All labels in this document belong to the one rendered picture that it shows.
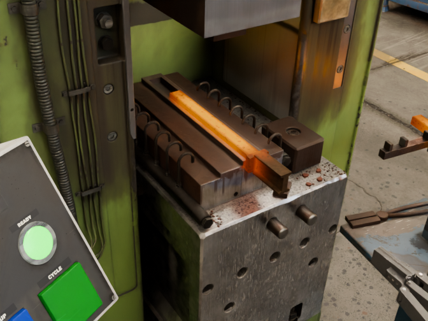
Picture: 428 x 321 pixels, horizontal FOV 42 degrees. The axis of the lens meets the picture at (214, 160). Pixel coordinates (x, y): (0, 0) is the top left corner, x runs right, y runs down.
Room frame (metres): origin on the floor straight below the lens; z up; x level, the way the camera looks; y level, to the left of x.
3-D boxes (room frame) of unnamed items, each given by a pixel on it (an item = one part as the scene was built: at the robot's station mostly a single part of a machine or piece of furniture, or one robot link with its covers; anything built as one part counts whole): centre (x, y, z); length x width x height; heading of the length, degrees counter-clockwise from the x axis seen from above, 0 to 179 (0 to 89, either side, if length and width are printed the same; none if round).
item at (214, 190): (1.07, 0.06, 0.96); 0.42 x 0.20 x 0.09; 35
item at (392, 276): (0.59, -0.28, 1.00); 0.05 x 0.03 x 0.01; 35
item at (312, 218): (0.90, -0.20, 0.87); 0.04 x 0.03 x 0.03; 35
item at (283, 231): (0.86, -0.13, 0.87); 0.04 x 0.03 x 0.03; 35
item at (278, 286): (1.11, 0.02, 0.69); 0.56 x 0.38 x 0.45; 35
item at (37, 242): (0.56, 0.23, 1.09); 0.05 x 0.03 x 0.04; 125
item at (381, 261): (0.63, -0.28, 1.00); 0.07 x 0.01 x 0.03; 35
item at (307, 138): (1.05, -0.17, 0.95); 0.12 x 0.08 x 0.06; 35
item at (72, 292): (0.53, 0.19, 1.01); 0.07 x 0.05 x 0.07; 150
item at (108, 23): (0.91, 0.19, 1.24); 0.03 x 0.03 x 0.07; 35
